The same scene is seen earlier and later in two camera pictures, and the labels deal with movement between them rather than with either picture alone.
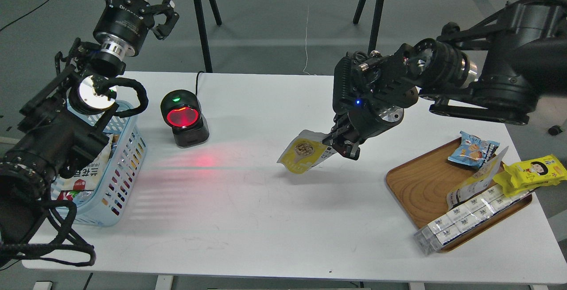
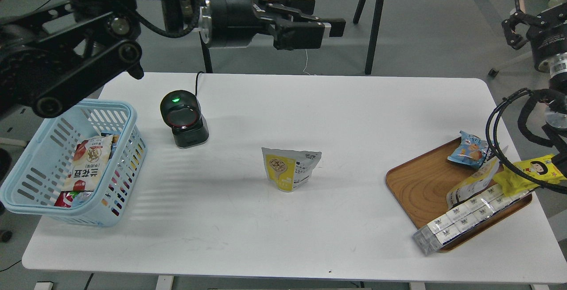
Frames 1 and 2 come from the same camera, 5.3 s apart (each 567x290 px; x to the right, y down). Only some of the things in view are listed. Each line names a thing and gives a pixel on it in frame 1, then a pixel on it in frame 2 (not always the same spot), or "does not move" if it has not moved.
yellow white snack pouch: [304, 151] → [289, 170]
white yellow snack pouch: [481, 180] does not move
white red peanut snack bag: [86, 178] does not move
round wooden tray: [420, 186] does not move
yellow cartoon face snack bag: [530, 174] does not move
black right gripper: [370, 91] → [547, 33]
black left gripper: [120, 31] → [234, 21]
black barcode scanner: [181, 110] does not move
